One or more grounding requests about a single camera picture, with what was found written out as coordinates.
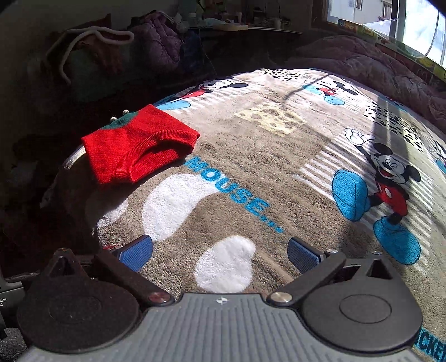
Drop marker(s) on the red knit sweater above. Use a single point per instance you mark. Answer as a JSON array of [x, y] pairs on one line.
[[139, 146]]

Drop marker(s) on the purple quilt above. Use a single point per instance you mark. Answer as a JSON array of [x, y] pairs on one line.
[[376, 66]]

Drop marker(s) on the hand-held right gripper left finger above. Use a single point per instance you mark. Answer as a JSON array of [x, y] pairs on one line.
[[136, 254]]

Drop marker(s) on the printed cartoon blanket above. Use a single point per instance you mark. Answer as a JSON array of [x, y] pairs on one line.
[[278, 167]]

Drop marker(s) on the purple padded jacket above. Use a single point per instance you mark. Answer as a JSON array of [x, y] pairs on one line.
[[156, 38]]

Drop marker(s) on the dark cluttered table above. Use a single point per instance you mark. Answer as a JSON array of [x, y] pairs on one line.
[[244, 24]]

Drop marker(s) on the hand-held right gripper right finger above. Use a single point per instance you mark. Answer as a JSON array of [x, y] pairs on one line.
[[302, 256]]

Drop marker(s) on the window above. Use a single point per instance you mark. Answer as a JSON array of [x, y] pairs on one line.
[[390, 17]]

